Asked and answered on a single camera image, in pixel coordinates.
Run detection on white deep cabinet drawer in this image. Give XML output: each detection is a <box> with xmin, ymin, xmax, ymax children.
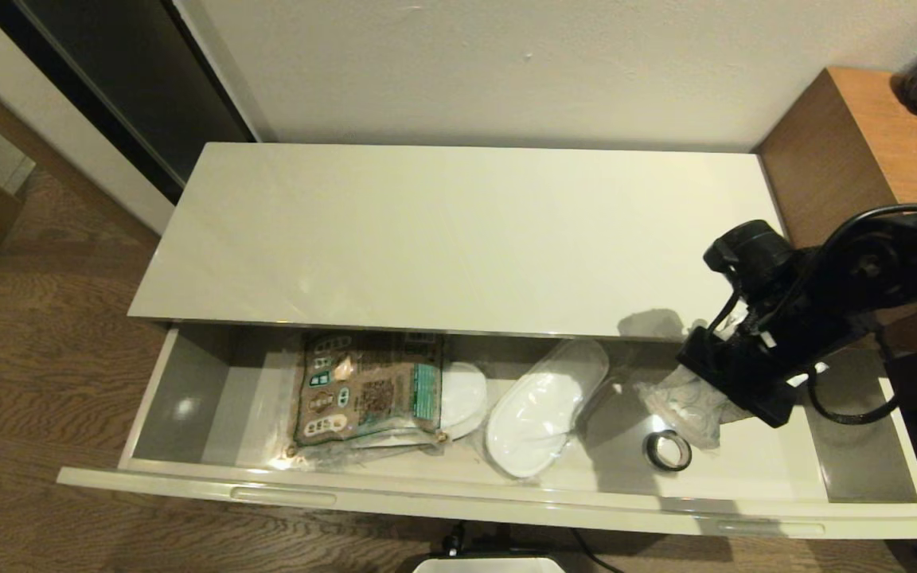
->
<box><xmin>57</xmin><ymin>322</ymin><xmax>917</xmax><ymax>540</ymax></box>

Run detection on white round pads pack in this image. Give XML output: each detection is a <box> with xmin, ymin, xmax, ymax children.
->
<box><xmin>438</xmin><ymin>361</ymin><xmax>489</xmax><ymax>441</ymax></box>

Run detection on white glossy low cabinet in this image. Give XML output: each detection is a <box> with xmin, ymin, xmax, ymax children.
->
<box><xmin>57</xmin><ymin>142</ymin><xmax>917</xmax><ymax>540</ymax></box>

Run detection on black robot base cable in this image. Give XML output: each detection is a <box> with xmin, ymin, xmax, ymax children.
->
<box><xmin>441</xmin><ymin>521</ymin><xmax>626</xmax><ymax>573</ymax></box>

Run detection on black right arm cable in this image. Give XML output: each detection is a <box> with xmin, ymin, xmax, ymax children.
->
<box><xmin>804</xmin><ymin>330</ymin><xmax>902</xmax><ymax>426</ymax></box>

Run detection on white slippers in clear bag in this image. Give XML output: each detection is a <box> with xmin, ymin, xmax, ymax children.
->
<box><xmin>482</xmin><ymin>337</ymin><xmax>611</xmax><ymax>481</ymax></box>

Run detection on brown printed snack bag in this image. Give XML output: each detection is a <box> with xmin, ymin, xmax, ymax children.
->
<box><xmin>291</xmin><ymin>329</ymin><xmax>446</xmax><ymax>452</ymax></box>

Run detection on black tape roll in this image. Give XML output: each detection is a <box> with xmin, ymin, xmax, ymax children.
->
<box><xmin>645</xmin><ymin>429</ymin><xmax>693</xmax><ymax>473</ymax></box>

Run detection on plastic tissue pack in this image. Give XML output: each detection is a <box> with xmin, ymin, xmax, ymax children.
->
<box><xmin>635</xmin><ymin>318</ymin><xmax>750</xmax><ymax>451</ymax></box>

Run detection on brown wooden side table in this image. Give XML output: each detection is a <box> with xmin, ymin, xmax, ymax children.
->
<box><xmin>753</xmin><ymin>67</ymin><xmax>917</xmax><ymax>359</ymax></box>

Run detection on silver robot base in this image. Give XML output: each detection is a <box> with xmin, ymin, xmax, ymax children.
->
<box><xmin>413</xmin><ymin>556</ymin><xmax>568</xmax><ymax>573</ymax></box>

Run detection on dark door panel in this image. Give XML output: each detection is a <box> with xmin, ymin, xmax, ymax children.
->
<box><xmin>0</xmin><ymin>0</ymin><xmax>262</xmax><ymax>206</ymax></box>

